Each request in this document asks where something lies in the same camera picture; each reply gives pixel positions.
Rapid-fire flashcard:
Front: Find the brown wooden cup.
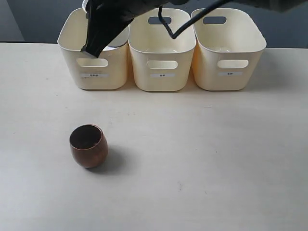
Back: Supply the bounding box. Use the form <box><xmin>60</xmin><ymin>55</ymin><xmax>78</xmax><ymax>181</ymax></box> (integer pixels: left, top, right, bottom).
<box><xmin>69</xmin><ymin>124</ymin><xmax>108</xmax><ymax>168</ymax></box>

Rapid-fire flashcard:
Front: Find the clear plastic bottle white cap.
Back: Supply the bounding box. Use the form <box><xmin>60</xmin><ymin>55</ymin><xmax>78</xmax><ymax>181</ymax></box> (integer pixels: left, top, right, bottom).
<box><xmin>103</xmin><ymin>26</ymin><xmax>129</xmax><ymax>51</ymax></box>

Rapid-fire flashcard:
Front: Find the white paper cup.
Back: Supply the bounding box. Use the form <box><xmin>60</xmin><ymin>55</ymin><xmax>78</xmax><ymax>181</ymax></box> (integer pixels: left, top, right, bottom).
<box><xmin>82</xmin><ymin>0</ymin><xmax>90</xmax><ymax>13</ymax></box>

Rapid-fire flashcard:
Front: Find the left cream plastic bin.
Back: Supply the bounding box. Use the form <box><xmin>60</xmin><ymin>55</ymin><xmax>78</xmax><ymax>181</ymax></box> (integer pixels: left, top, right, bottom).
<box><xmin>57</xmin><ymin>8</ymin><xmax>128</xmax><ymax>90</ymax></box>

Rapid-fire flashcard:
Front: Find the cream plastic bin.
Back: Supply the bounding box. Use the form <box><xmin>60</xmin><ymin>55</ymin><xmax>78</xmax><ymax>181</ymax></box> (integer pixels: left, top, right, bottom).
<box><xmin>192</xmin><ymin>8</ymin><xmax>267</xmax><ymax>91</ymax></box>
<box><xmin>128</xmin><ymin>9</ymin><xmax>196</xmax><ymax>91</ymax></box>
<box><xmin>57</xmin><ymin>8</ymin><xmax>128</xmax><ymax>90</ymax></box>

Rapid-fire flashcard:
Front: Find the middle cream plastic bin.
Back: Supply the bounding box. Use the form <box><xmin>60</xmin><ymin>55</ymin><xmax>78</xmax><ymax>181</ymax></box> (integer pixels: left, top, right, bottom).
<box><xmin>128</xmin><ymin>9</ymin><xmax>196</xmax><ymax>91</ymax></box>

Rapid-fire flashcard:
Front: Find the right cream plastic bin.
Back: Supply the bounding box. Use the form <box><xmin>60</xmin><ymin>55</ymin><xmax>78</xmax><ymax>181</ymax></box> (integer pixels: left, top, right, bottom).
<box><xmin>192</xmin><ymin>8</ymin><xmax>267</xmax><ymax>91</ymax></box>

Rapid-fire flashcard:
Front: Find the black cable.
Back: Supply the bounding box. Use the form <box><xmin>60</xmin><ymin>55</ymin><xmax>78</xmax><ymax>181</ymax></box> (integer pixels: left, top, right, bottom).
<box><xmin>157</xmin><ymin>0</ymin><xmax>231</xmax><ymax>40</ymax></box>

